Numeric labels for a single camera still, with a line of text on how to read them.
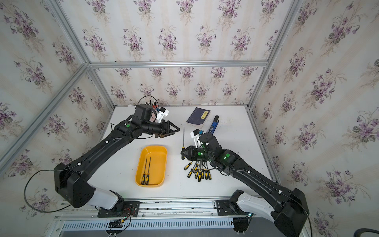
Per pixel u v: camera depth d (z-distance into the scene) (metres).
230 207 0.66
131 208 0.73
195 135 0.67
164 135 0.66
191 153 0.62
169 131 0.65
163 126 0.65
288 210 0.38
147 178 0.82
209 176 0.84
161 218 0.72
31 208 0.39
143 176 0.84
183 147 0.72
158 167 0.88
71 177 0.40
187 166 0.88
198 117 1.12
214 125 1.05
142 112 0.58
